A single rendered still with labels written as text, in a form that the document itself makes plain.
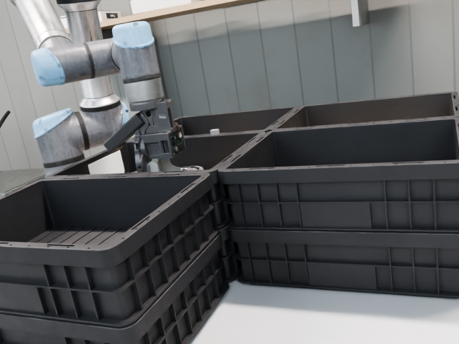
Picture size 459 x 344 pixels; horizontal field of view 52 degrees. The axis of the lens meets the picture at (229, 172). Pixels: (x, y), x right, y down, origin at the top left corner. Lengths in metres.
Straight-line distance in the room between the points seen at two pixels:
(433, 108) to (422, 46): 1.70
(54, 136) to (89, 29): 0.31
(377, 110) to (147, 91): 0.64
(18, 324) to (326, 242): 0.48
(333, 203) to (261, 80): 2.43
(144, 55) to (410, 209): 0.55
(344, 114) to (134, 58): 0.63
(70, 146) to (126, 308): 0.82
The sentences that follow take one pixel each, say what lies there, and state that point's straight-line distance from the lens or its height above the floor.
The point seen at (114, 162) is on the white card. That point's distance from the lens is 1.22.
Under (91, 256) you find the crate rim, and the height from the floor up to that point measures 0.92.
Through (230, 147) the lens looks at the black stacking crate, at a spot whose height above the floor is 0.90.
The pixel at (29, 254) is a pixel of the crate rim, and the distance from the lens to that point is 0.68.
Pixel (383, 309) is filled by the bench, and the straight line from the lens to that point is 0.82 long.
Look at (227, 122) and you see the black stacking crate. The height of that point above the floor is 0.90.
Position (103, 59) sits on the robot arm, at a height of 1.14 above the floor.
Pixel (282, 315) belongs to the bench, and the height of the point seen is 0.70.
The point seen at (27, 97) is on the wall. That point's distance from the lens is 4.22.
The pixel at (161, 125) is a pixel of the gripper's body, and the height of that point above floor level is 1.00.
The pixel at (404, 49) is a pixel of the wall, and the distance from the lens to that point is 3.01.
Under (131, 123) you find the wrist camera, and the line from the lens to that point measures 0.99.
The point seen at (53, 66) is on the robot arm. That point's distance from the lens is 1.01.
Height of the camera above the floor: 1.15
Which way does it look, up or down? 16 degrees down
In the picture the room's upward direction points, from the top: 9 degrees counter-clockwise
